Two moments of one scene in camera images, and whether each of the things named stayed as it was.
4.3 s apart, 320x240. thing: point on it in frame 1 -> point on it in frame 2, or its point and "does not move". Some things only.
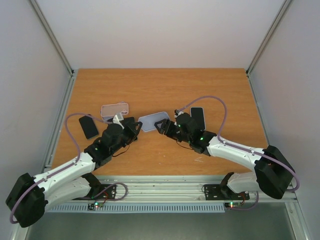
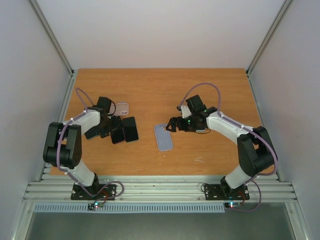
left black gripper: (130, 126) -> (102, 132)
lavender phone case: (148, 121) -> (163, 137)
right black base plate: (219, 192) does not move
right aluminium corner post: (274, 27) does not move
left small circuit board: (91, 206) does not move
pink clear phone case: (109, 111) does not move
